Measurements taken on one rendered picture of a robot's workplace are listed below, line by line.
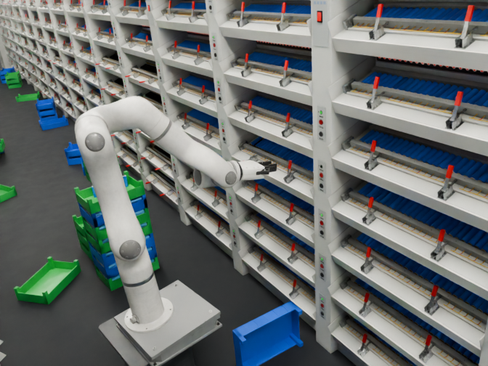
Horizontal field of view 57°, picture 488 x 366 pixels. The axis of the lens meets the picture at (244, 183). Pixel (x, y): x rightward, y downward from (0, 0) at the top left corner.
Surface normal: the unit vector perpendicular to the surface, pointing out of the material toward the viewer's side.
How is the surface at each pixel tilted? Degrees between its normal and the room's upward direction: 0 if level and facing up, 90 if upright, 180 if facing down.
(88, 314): 0
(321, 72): 90
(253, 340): 90
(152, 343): 4
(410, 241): 20
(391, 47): 110
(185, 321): 4
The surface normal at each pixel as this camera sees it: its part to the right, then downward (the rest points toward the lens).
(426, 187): -0.36, -0.75
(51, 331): -0.08, -0.90
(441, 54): -0.76, 0.59
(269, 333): 0.53, 0.33
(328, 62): -0.84, 0.29
